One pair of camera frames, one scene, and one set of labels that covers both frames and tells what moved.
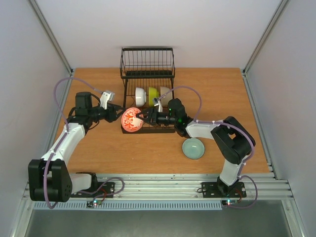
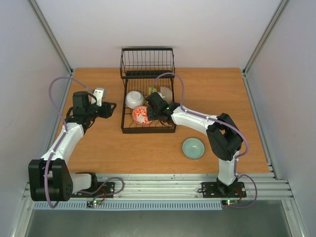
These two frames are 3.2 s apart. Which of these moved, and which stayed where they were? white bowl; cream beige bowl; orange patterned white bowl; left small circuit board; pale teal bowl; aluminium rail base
Moved: orange patterned white bowl; white bowl
Stayed: aluminium rail base; cream beige bowl; pale teal bowl; left small circuit board
